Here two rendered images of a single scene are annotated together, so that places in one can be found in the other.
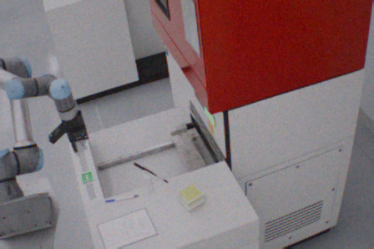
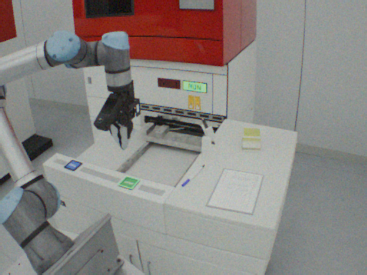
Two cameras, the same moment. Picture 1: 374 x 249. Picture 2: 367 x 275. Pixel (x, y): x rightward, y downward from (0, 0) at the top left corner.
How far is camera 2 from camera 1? 1.44 m
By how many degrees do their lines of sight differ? 42
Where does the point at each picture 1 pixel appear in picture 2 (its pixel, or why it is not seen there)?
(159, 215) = (241, 165)
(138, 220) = (234, 177)
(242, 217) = (289, 136)
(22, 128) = (23, 155)
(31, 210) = (103, 248)
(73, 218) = not seen: outside the picture
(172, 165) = (166, 157)
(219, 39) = not seen: outside the picture
